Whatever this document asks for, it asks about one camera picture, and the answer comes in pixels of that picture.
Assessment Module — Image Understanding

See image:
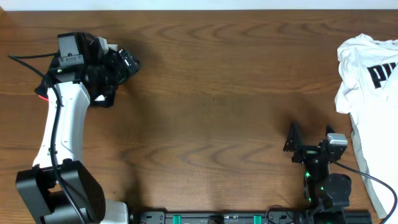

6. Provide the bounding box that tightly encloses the right black cable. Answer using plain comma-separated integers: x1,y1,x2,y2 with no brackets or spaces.
332,160,398,224

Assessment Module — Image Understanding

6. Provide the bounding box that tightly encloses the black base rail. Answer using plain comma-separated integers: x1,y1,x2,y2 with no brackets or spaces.
138,210,373,224

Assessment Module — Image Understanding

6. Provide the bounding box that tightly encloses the folded black garment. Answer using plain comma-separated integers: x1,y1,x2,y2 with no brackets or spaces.
90,90,116,108

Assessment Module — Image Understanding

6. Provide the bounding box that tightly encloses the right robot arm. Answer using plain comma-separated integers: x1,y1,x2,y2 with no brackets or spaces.
283,122,351,223

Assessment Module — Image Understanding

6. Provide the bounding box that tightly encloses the folded white cloth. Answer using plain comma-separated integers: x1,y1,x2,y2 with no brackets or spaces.
95,44,118,102

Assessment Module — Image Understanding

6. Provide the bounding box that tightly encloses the black pants red waistband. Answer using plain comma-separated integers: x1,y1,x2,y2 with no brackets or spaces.
34,32,128,103

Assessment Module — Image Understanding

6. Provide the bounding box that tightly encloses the white printed t-shirt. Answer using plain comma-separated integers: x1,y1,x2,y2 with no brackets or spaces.
335,34,397,218

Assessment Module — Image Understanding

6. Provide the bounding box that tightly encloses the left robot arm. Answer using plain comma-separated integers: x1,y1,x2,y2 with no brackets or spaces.
16,32,140,223

